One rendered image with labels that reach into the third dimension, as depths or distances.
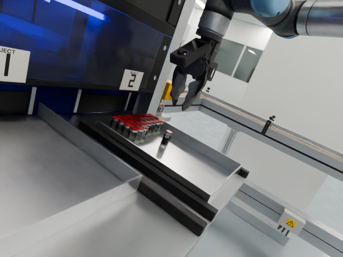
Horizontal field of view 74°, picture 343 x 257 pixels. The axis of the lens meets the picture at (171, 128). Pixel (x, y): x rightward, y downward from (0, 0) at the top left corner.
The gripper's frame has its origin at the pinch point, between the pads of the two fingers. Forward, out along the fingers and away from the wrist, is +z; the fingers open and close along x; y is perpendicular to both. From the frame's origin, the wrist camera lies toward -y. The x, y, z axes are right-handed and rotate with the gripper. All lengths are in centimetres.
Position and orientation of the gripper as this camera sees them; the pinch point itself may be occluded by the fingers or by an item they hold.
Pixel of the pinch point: (178, 104)
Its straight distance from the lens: 64.1
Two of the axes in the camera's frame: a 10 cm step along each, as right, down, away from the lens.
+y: 5.2, -0.9, 8.5
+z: -3.4, 8.9, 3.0
